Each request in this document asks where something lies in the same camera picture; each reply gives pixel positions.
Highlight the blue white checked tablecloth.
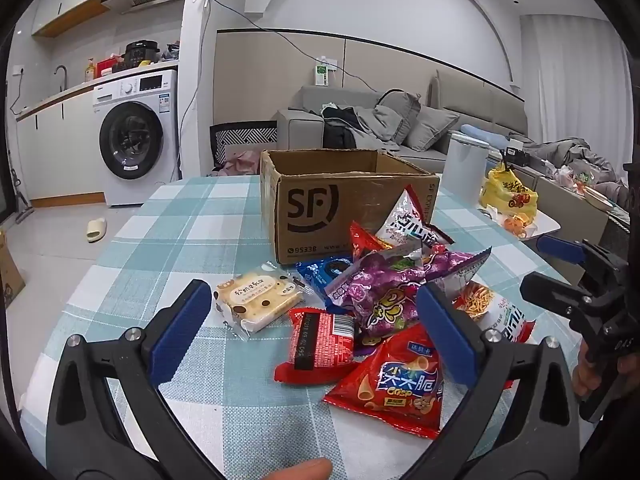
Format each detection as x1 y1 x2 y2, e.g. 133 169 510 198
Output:
20 175 601 480

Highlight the blue cookie packet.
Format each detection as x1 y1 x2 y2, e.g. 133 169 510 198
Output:
295 255 361 313

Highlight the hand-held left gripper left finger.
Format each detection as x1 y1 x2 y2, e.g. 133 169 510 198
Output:
45 280 236 480

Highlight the brown cardboard box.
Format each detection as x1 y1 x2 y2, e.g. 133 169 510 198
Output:
259 149 441 266

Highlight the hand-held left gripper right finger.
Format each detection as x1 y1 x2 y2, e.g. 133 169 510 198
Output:
400 282 583 480

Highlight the cream cake packet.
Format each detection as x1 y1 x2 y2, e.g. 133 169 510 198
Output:
214 262 307 341

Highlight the white bowl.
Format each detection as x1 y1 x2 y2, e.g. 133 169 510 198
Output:
582 187 618 211

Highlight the black pressure cooker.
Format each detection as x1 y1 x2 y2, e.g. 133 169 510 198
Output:
122 40 160 68

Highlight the black clothing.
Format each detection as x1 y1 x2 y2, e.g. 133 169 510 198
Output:
322 105 371 150

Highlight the black white patterned chair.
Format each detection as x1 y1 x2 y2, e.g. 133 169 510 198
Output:
210 121 278 171

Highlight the light blue pillow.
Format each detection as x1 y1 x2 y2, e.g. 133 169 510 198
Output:
460 124 511 148

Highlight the white red-edged snack packet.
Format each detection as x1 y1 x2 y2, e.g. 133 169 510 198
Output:
375 185 453 248

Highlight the purple snack packet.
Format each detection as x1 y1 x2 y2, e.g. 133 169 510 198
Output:
335 246 493 346

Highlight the person's left hand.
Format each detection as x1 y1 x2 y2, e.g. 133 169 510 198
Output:
260 457 333 480

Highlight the red barcode snack packet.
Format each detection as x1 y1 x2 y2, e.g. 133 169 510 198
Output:
273 306 361 386

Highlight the red crisp packet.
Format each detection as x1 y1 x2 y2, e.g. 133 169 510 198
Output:
322 322 516 441

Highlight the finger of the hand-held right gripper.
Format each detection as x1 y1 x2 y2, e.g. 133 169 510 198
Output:
520 272 596 321
537 235 588 268

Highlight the white green wall device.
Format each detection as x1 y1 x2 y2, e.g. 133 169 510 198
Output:
312 57 337 86

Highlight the dark grey pillow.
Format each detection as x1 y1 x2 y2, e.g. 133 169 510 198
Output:
375 89 422 146

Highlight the grey blanket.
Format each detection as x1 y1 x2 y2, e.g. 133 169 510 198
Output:
520 137 626 196

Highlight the white lower cabinet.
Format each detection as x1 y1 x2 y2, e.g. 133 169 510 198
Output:
15 82 108 201

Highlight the white upper cabinet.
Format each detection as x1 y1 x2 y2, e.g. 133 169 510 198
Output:
30 0 131 38

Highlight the grey sofa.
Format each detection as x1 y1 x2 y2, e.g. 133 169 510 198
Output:
276 70 531 173

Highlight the white curtain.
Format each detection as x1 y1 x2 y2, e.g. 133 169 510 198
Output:
520 12 633 146

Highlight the long black cable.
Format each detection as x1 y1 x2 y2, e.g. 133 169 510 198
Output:
207 0 383 96

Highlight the pink bag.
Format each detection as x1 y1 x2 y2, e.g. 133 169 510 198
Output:
220 150 263 177

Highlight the yellow plastic bag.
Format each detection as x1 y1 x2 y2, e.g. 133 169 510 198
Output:
479 162 540 223

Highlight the white washing machine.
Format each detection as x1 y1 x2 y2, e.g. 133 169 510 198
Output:
92 69 181 208

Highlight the orange peel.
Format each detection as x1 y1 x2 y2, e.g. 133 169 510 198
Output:
502 215 536 238

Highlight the small red snack packet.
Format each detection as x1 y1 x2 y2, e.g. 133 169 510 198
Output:
349 221 396 261

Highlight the white noodle snack packet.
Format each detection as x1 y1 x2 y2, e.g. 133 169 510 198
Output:
452 280 536 346

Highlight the light grey pillow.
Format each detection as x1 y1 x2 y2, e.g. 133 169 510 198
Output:
402 105 461 153

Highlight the white bin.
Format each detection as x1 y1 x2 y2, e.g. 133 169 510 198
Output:
442 130 491 196

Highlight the person's right hand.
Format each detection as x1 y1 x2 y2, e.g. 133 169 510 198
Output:
571 340 640 403

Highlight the floor mop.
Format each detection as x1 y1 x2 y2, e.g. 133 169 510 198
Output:
7 170 33 223

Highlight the white cabinet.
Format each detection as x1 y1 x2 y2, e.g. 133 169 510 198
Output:
30 0 131 38
15 82 108 201

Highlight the small open cardboard box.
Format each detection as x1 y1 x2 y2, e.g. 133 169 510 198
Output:
0 230 26 306

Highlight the black device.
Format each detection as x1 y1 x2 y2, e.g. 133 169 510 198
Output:
502 145 533 166

